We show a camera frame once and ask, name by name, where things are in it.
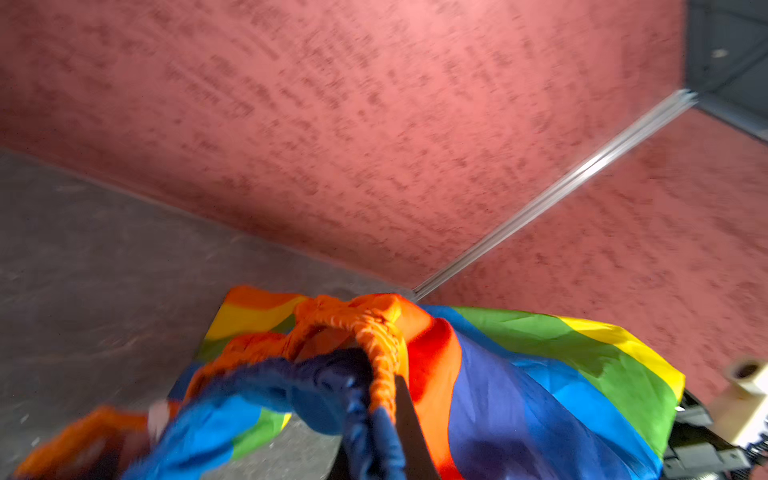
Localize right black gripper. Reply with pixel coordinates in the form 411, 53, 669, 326
660, 390, 767, 479

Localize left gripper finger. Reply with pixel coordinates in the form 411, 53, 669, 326
326, 374, 442, 480

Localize rainbow striped shorts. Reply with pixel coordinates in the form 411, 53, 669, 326
14, 286, 685, 479

